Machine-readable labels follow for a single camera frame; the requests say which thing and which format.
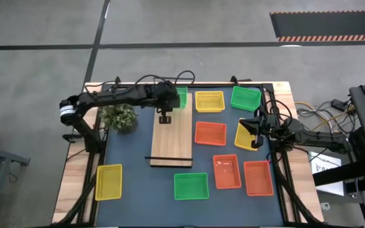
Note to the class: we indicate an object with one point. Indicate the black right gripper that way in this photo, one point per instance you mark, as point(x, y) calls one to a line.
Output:
point(269, 125)

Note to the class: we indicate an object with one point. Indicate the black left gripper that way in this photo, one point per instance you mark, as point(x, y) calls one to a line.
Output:
point(163, 93)

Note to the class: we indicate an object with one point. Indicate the green plastic basket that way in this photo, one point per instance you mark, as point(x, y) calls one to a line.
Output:
point(191, 187)
point(183, 96)
point(246, 98)

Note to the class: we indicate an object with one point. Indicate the yellow plastic basket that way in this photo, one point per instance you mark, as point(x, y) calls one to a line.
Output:
point(209, 102)
point(108, 182)
point(242, 141)

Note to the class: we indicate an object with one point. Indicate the orange plastic basket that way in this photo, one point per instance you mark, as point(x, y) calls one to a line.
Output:
point(210, 133)
point(227, 171)
point(258, 178)

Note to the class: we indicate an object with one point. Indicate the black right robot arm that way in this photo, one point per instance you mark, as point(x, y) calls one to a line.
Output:
point(315, 137)

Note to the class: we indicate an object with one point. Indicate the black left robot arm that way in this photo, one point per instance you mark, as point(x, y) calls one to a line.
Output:
point(116, 95)

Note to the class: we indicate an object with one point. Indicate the potted plant in striped pot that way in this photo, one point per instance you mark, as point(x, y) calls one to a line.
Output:
point(119, 117)

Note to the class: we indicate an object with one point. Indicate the white paper sheet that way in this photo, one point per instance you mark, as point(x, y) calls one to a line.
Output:
point(328, 160)

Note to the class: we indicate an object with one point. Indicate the black power adapter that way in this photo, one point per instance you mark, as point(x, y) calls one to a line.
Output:
point(339, 104)

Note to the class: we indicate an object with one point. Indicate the dark grey desk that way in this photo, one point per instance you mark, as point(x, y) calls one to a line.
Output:
point(364, 111)

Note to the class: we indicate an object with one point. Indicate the black phone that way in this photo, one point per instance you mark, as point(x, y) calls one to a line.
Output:
point(351, 187)

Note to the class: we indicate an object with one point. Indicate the black hazard-striped floor mat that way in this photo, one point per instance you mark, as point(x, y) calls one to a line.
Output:
point(328, 23)

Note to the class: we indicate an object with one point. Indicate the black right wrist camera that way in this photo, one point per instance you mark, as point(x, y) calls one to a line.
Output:
point(257, 142)

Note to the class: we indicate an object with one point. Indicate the black aluminium table frame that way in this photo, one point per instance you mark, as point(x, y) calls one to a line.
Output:
point(268, 89)

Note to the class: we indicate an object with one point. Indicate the black frame clamp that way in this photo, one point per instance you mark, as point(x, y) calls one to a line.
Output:
point(233, 79)
point(117, 79)

